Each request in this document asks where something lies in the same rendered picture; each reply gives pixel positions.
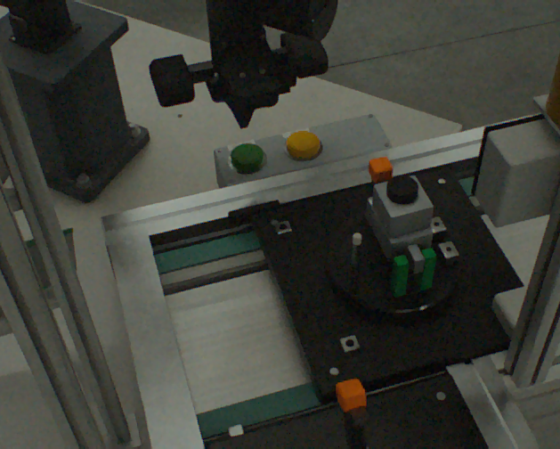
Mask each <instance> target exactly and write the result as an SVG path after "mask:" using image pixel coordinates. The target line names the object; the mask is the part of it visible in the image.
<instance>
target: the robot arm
mask: <svg viewBox="0 0 560 449"><path fill-rule="evenodd" d="M0 5H1V6H3V7H6V8H8V10H9V13H8V18H9V21H10V23H11V27H12V32H13V33H12V34H11V35H10V36H9V37H8V38H9V40H10V42H13V43H15V44H17V45H22V46H25V47H27V48H29V49H32V50H35V51H38V52H40V53H44V54H51V53H53V52H54V51H55V50H56V49H57V48H59V47H60V46H61V45H62V44H64V43H65V42H66V41H67V40H68V39H69V38H71V37H72V36H73V35H74V34H76V33H77V32H78V31H79V30H80V29H81V28H82V26H81V23H79V22H76V21H73V20H71V19H70V17H69V10H68V6H67V3H66V0H0ZM337 5H338V0H206V8H207V24H208V33H209V44H210V51H211V61H203V62H198V63H193V64H190V65H187V62H185V59H184V58H183V55H182V54H177V55H172V56H167V57H163V58H158V59H154V60H152V62H151V63H150V65H149V71H150V78H151V81H152V84H153V86H154V89H155V92H156V95H157V97H158V102H159V104H160V106H162V107H164V108H167V107H171V106H175V105H180V104H184V103H188V102H192V101H193V100H194V98H195V89H194V84H198V83H203V82H205V83H206V85H207V89H208V92H209V93H210V96H211V98H212V100H213V102H217V103H219V102H225V103H226V104H227V106H228V107H229V108H230V109H231V112H232V114H233V116H234V118H235V119H236V121H237V123H238V124H239V127H240V129H242V128H247V127H248V125H249V122H250V120H251V118H252V116H253V113H254V111H255V110H257V109H261V108H265V107H267V108H270V107H272V106H274V105H276V104H277V103H278V100H279V95H280V94H288V93H290V87H293V86H296V77H298V78H300V79H301V78H308V77H313V76H318V75H321V74H325V73H326V72H327V71H328V67H329V59H328V55H327V52H326V51H325V49H324V47H323V45H322V44H321V40H322V39H324V38H325V36H326V35H327V34H328V33H329V30H330V28H331V26H332V24H333V21H334V19H335V16H336V12H337ZM264 25H265V26H266V27H269V28H272V29H277V30H281V31H284V32H287V33H283V34H280V47H282V48H278V49H273V50H271V48H270V46H269V44H268V42H267V40H266V31H265V28H264Z"/></svg>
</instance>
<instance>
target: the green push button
mask: <svg viewBox="0 0 560 449"><path fill-rule="evenodd" d="M231 163H232V165H233V166H234V167H235V168H237V169H238V170H241V171H252V170H255V169H258V168H259V167H261V166H262V165H263V163H264V151H263V150H262V148H261V147H259V146H258V145H256V144H253V143H243V144H240V145H238V146H236V147H235V148H234V149H233V150H232V151H231Z"/></svg>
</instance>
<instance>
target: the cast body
mask: <svg viewBox="0 0 560 449"><path fill-rule="evenodd" d="M433 209H434V206H433V205H432V203H431V201H430V200H429V199H428V197H427V195H426V193H425V191H424V190H423V188H422V186H421V185H420V183H419V181H418V179H417V178H416V177H415V176H394V177H392V178H391V179H390V180H389V181H388V182H384V183H381V184H375V185H374V187H373V197H369V198H368V199H367V212H366V218H367V220H368V222H369V225H370V227H371V228H372V230H373V232H374V234H375V235H376V237H377V240H378V242H379V244H380V246H381V248H382V250H383V251H384V252H385V254H386V257H387V259H388V261H389V262H393V261H394V257H398V256H402V255H405V256H406V258H407V259H408V261H409V263H410V269H411V271H412V272H413V273H421V272H423V267H424V261H425V259H424V257H423V255H422V253H421V250H423V249H429V248H431V242H432V237H433V231H432V230H431V228H430V225H431V221H432V214H433Z"/></svg>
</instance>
